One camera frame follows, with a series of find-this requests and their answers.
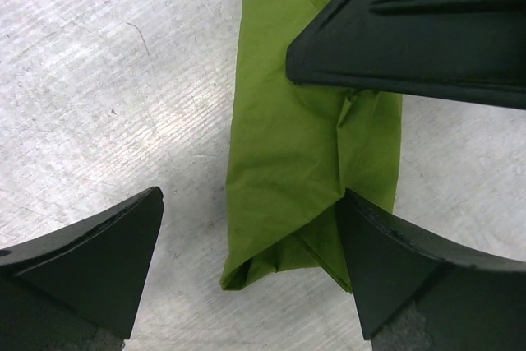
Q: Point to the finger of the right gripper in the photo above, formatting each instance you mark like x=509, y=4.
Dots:
x=463, y=50

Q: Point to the green paper napkin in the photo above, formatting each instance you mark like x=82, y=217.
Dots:
x=295, y=150

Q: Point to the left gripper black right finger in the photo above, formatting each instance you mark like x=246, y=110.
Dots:
x=410, y=284

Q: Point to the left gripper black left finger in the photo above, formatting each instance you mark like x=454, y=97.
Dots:
x=84, y=279

